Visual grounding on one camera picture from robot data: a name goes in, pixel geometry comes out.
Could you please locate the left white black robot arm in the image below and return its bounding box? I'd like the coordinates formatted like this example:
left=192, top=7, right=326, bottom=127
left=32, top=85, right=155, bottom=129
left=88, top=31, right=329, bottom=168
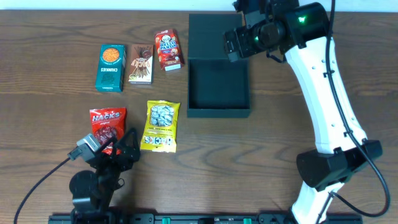
left=68, top=128, right=141, bottom=223

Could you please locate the black gift box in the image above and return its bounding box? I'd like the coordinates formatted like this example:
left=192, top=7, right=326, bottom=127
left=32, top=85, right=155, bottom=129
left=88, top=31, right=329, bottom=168
left=187, top=14, right=251, bottom=118

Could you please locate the red Hello Panda box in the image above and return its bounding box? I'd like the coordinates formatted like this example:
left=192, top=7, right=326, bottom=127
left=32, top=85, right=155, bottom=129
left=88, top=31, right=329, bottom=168
left=154, top=29, right=184, bottom=72

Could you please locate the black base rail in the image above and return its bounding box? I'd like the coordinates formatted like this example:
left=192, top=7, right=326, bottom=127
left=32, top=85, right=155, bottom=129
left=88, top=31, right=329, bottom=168
left=48, top=212, right=364, bottom=224

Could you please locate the yellow Hacks candy bag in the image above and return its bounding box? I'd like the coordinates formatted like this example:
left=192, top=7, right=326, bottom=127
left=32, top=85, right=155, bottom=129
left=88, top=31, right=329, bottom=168
left=140, top=100, right=180, bottom=153

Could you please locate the teal Chunkies cookie box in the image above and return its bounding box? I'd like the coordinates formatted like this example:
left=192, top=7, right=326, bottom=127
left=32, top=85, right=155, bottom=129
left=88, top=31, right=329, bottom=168
left=95, top=44, right=126, bottom=92

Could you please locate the red Hacks candy bag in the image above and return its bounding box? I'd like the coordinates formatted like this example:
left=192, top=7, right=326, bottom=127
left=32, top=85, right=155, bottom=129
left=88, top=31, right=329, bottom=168
left=90, top=108, right=127, bottom=145

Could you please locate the brown Pocky box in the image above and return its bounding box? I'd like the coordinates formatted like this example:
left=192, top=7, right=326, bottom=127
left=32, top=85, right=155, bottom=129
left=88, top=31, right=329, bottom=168
left=128, top=44, right=154, bottom=85

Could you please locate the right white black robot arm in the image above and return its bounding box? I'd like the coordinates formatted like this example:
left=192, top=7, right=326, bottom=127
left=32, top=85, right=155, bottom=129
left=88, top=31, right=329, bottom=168
left=224, top=1, right=382, bottom=223

